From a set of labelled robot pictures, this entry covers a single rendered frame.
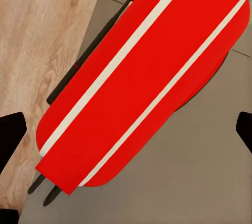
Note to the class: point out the radio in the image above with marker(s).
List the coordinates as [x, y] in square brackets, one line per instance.
[150, 59]

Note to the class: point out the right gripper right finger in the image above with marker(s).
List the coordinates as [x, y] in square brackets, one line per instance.
[244, 128]

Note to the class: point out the coffee table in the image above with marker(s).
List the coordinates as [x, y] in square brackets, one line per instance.
[196, 169]

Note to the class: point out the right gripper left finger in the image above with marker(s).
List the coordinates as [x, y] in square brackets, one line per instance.
[12, 130]

